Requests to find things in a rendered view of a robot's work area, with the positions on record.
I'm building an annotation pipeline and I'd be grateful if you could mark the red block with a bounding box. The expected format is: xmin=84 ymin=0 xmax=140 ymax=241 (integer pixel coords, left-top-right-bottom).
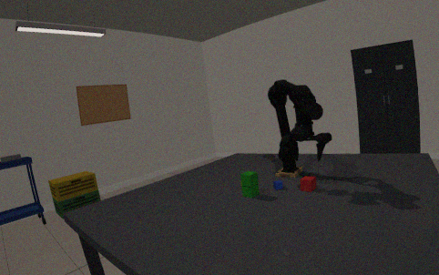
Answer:
xmin=300 ymin=176 xmax=316 ymax=192

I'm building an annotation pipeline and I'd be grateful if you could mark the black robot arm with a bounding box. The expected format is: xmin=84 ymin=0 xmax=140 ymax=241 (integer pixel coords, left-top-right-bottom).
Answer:
xmin=268 ymin=79 xmax=323 ymax=173

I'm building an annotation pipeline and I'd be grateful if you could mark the blue block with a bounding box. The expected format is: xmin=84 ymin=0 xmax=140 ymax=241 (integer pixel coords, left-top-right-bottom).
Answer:
xmin=273 ymin=181 xmax=283 ymax=189

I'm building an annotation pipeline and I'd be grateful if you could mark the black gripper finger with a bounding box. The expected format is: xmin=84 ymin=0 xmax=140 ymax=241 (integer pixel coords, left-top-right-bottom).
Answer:
xmin=316 ymin=143 xmax=328 ymax=162
xmin=284 ymin=142 xmax=298 ymax=161

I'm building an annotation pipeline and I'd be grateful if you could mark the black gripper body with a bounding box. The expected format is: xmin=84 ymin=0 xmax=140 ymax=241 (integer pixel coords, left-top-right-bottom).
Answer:
xmin=281 ymin=120 xmax=332 ymax=144

